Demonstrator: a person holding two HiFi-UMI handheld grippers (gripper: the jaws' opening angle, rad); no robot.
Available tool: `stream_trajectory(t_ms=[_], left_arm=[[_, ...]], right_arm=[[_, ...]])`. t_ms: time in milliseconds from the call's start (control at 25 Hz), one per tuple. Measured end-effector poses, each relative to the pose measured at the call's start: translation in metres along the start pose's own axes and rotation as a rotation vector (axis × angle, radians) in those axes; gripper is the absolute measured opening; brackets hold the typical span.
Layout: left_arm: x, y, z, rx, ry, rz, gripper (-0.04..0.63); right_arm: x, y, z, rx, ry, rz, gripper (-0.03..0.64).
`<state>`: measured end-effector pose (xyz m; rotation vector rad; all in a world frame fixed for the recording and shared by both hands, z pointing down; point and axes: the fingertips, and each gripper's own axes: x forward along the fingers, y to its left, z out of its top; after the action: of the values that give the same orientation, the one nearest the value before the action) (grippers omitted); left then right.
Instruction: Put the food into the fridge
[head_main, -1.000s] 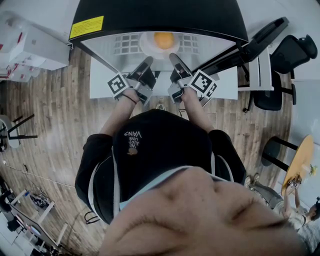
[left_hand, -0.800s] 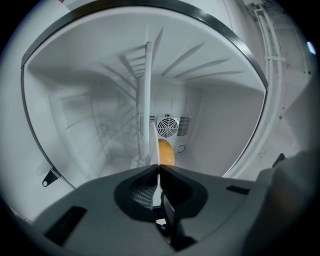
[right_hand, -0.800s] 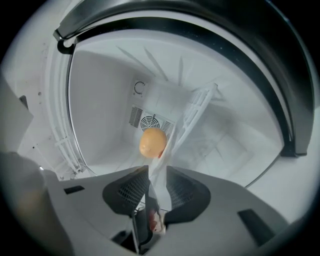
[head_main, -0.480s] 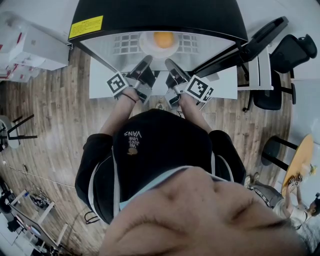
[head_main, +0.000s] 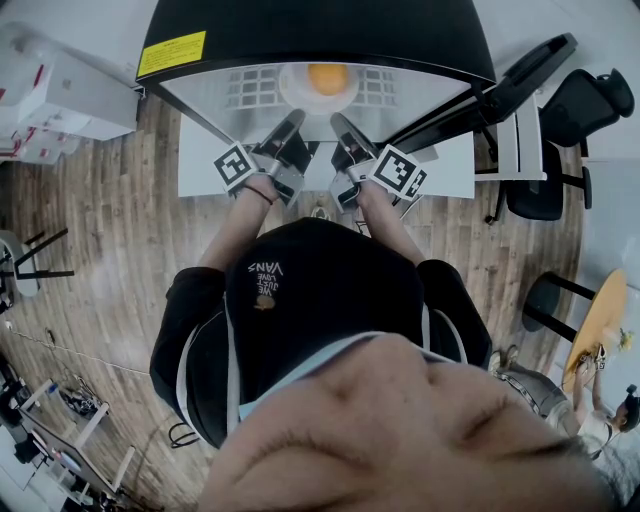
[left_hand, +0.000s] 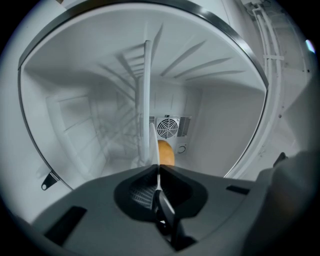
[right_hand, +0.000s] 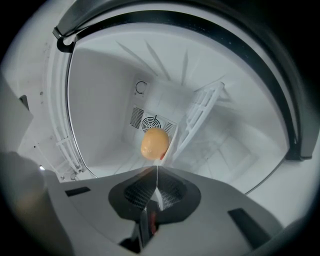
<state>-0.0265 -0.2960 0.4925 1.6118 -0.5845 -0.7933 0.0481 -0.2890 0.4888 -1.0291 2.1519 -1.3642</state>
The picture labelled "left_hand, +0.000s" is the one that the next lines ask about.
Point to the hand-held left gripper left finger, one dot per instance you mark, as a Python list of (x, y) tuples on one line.
[(100, 225)]

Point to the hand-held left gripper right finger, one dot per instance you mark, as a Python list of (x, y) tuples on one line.
[(220, 215)]

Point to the orange fruit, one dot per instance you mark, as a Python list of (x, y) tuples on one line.
[(167, 153)]

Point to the black and white mini fridge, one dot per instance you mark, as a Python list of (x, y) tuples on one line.
[(212, 112)]

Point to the white ceiling conduit pipes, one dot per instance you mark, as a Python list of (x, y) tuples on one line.
[(268, 50)]

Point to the rectangular ceiling light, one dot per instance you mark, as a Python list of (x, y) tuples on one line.
[(310, 46)]

